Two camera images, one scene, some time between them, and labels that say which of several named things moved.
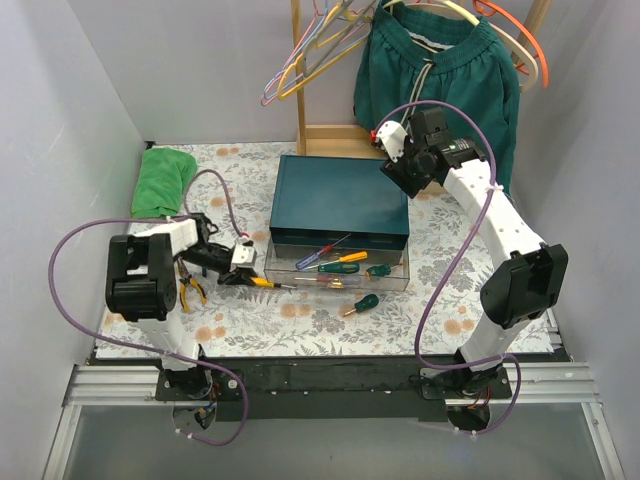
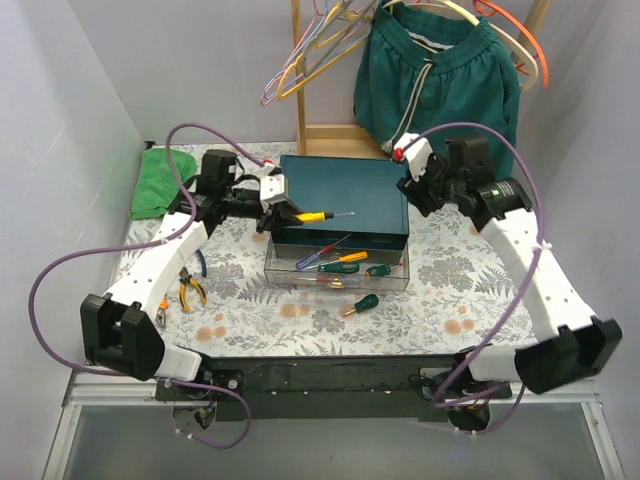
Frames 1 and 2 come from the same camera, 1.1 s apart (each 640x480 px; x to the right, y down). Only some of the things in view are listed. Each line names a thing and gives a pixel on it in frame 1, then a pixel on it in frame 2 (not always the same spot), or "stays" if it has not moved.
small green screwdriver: (380, 270) stays
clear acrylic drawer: (375, 266) stays
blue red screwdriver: (345, 280) stays
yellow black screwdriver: (269, 283) to (318, 216)
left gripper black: (232, 273) to (270, 216)
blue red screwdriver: (310, 258) stays
